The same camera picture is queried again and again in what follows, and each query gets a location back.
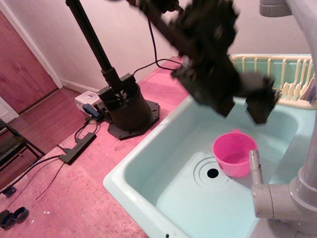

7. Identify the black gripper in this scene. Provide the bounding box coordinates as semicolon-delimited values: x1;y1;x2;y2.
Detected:
169;0;281;124

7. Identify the pink plastic cup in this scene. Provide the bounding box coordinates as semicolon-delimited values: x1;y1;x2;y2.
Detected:
212;129;258;178

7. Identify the blue clamp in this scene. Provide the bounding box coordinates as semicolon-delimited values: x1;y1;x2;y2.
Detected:
82;104;102;119

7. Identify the black folding chair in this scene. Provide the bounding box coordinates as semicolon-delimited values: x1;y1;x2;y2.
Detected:
0;120;46;197

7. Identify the thick black cable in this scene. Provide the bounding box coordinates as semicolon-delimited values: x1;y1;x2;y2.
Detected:
0;155;61;194

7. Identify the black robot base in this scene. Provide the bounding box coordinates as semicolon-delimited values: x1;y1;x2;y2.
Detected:
97;73;159;140

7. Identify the cream dish drying rack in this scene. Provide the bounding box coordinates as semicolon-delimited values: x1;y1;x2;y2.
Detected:
230;54;315;110

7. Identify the white cardboard box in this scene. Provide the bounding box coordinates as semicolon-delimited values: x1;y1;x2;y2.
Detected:
74;91;102;116

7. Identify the mint green toy sink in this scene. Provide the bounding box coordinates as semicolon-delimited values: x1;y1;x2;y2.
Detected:
103;97;315;238

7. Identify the thin black wire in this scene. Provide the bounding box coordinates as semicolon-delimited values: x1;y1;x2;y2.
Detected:
36;163;65;200

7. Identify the black usb hub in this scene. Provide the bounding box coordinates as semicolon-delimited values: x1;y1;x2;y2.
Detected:
58;132;97;165

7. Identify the grey toy faucet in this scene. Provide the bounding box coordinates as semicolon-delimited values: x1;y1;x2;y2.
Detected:
248;0;317;238

